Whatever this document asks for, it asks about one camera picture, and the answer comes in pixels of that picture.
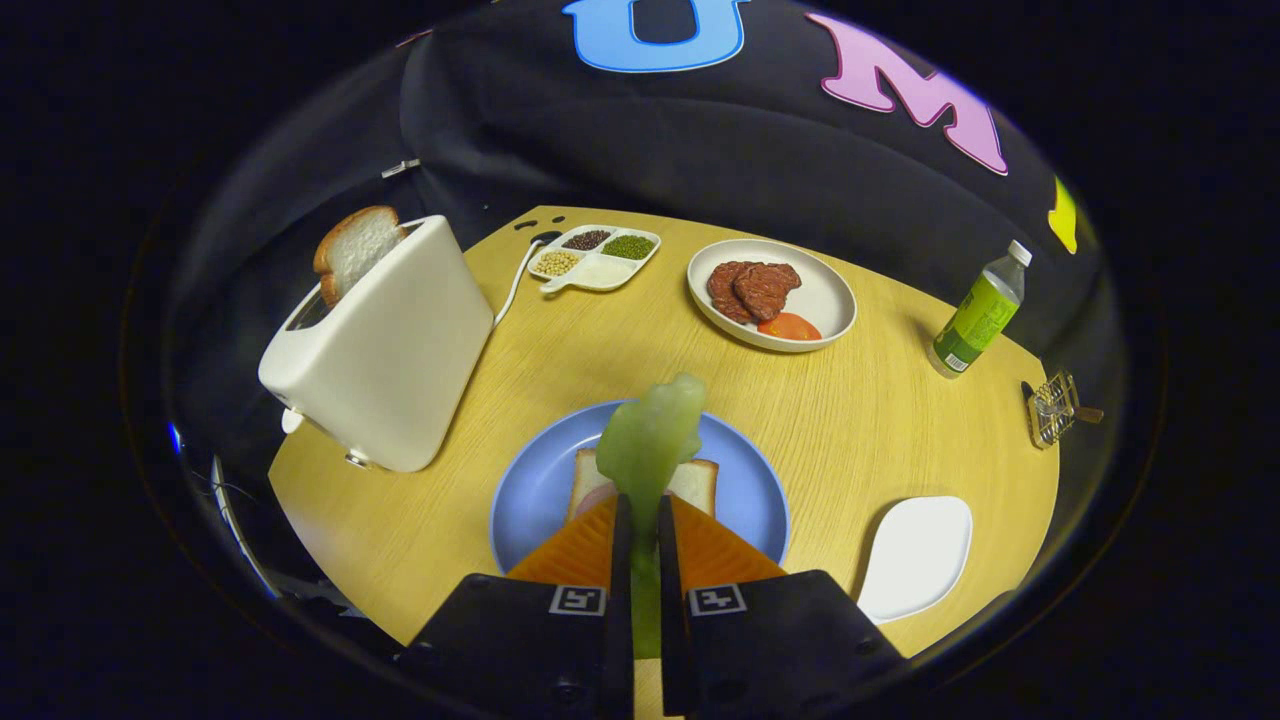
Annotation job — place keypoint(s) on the red tomato slice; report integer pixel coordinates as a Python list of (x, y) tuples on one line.
[(790, 327)]

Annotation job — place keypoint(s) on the green-labelled water bottle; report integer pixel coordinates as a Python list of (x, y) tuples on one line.
[(978, 315)]

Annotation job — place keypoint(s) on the round white plate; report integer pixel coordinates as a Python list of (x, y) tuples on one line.
[(825, 300)]

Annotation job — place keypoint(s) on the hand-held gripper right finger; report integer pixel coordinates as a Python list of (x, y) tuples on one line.
[(780, 650)]

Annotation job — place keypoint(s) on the divided white bean dish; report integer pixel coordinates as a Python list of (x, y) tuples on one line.
[(600, 272)]

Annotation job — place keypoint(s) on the white bread slice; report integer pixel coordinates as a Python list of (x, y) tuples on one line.
[(700, 485)]

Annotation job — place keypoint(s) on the white leaf-shaped plate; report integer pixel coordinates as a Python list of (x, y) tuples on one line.
[(915, 555)]

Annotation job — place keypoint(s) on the toasted bread slice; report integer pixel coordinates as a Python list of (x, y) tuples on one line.
[(355, 250)]

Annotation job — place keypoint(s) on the white cloth clip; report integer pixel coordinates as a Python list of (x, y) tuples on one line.
[(401, 168)]

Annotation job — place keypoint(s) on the black backdrop cloth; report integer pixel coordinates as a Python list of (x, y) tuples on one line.
[(700, 150)]

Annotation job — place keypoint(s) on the brown meat patty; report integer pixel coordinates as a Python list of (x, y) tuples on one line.
[(722, 290), (768, 288)]

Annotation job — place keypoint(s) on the white toaster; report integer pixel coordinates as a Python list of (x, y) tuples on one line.
[(390, 370)]

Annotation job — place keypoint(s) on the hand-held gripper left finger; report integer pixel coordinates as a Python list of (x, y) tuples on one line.
[(520, 650)]

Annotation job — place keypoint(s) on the green lettuce leaf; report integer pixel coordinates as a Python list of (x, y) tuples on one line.
[(650, 440)]

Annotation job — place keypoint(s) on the blue plate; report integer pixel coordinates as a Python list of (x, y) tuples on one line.
[(530, 490)]

